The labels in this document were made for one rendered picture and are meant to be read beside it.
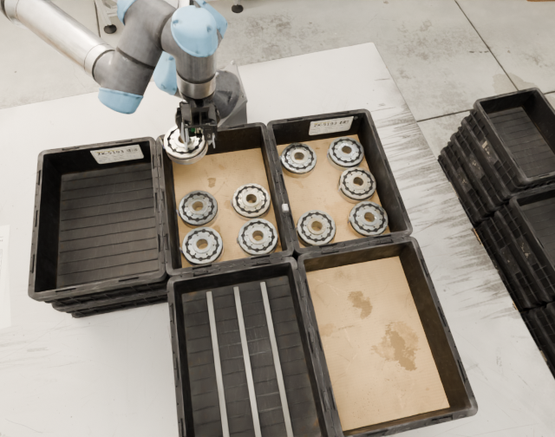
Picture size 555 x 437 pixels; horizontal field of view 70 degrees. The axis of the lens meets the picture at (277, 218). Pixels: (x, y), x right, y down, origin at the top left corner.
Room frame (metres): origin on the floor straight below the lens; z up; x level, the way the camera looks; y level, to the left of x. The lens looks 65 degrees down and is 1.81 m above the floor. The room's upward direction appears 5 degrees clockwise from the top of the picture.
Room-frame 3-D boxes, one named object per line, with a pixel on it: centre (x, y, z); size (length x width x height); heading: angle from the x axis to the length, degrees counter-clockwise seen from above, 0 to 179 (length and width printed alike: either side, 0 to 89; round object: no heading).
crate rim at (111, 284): (0.40, 0.44, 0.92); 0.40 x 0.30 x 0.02; 15
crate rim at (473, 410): (0.17, -0.25, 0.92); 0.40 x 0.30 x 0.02; 15
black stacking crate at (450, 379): (0.17, -0.25, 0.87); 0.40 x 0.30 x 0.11; 15
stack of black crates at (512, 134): (1.05, -0.96, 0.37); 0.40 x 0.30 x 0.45; 20
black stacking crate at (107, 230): (0.40, 0.44, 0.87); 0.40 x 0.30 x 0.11; 15
